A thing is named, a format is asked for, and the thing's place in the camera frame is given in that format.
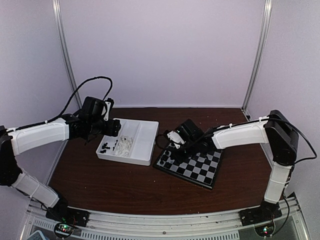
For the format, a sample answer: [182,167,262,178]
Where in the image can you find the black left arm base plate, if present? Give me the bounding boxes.
[45,208,90,227]

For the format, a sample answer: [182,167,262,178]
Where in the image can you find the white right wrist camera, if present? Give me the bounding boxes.
[166,130,186,149]

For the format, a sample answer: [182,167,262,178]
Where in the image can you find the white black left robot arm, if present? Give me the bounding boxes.
[0,96,121,222]

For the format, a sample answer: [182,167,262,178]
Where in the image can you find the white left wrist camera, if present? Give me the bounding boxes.
[103,98,114,121]

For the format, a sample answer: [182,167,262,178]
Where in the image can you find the aluminium front rail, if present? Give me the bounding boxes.
[21,191,311,240]

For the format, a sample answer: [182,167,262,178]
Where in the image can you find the black silver chessboard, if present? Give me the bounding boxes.
[153,149,224,190]

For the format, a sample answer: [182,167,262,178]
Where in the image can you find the left round circuit board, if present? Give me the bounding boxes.
[53,222,75,238]

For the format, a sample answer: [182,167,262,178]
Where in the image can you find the right round circuit board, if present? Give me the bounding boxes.
[254,223,275,238]

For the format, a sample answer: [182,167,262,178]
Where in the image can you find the aluminium frame post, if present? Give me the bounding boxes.
[241,0,273,113]
[51,0,83,108]

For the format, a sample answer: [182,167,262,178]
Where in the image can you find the right aluminium frame post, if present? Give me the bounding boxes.
[241,0,273,113]

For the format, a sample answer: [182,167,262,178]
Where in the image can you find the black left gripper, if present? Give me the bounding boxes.
[88,118,121,137]

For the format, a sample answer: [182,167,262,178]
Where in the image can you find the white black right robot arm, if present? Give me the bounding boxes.
[165,110,299,221]

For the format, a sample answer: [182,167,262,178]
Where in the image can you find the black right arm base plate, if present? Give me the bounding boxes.
[239,207,283,227]

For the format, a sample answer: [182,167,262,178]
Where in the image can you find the round circuit board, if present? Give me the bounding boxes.
[53,222,75,238]
[254,223,275,238]

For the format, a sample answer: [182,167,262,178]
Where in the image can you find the left aluminium frame post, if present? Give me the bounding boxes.
[51,0,83,108]

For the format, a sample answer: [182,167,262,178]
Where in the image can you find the white compartment tray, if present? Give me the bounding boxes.
[96,118,159,166]

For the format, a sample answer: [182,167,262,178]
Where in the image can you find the white chess piece pile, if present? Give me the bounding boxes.
[114,135,134,158]

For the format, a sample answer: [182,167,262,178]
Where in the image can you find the blue plastic basket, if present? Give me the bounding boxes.
[26,230,48,240]

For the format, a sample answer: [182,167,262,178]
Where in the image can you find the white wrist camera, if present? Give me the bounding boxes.
[166,130,186,149]
[103,98,114,121]

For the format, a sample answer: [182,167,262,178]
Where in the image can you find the black chess piece pile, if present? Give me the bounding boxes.
[99,140,118,154]

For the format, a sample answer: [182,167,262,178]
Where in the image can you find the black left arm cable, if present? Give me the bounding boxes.
[44,76,113,123]

